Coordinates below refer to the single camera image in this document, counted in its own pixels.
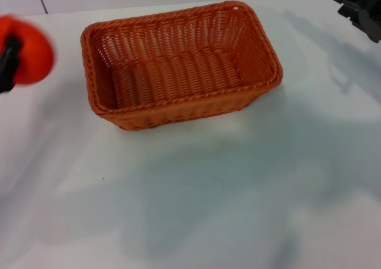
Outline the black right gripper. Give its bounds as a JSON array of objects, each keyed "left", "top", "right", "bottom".
[{"left": 330, "top": 0, "right": 381, "bottom": 45}]

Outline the orange toy fruit with stem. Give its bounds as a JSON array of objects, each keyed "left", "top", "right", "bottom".
[{"left": 0, "top": 14, "right": 56, "bottom": 86}]

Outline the orange woven plastic basket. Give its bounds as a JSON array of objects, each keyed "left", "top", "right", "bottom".
[{"left": 80, "top": 0, "right": 284, "bottom": 132}]

